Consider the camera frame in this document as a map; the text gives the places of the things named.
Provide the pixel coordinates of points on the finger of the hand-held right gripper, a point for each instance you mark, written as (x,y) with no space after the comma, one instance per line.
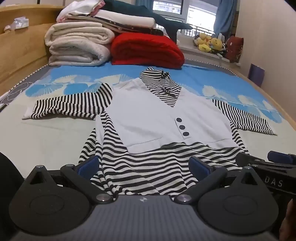
(248,158)
(281,157)

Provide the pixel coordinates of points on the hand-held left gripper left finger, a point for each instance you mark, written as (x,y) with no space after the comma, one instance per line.
(88,165)

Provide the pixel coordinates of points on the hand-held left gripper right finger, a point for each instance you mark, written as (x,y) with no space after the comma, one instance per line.
(199,167)

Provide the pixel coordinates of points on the black white striped top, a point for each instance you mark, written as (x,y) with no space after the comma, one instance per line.
(148,120)

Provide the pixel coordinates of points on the folded white pink clothes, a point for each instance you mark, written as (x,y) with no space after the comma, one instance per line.
(78,9)

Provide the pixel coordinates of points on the blue white leaf-print bed sheet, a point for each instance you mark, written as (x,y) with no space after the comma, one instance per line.
(55,136)

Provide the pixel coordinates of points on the dark red bag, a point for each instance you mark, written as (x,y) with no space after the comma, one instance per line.
(235,48)

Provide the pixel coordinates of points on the yellow plush toy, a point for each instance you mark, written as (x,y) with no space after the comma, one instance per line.
(203,41)
(217,43)

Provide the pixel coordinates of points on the folded white blanket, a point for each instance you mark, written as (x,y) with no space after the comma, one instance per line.
(78,44)

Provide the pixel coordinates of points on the folded red blanket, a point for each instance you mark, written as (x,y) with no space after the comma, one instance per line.
(148,49)

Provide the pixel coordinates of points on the wooden headboard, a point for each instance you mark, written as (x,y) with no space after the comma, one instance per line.
(20,53)

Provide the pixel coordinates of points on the blue curtain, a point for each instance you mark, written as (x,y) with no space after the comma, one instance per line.
(225,18)

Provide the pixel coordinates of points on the dark teal garment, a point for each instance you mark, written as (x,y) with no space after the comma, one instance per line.
(166,22)

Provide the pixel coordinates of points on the folded white cloth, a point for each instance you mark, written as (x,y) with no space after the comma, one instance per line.
(129,19)

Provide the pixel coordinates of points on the window with railing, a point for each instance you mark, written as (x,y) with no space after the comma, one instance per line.
(194,16)

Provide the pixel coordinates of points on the clear plastic packet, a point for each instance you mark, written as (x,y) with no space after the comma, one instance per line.
(19,23)

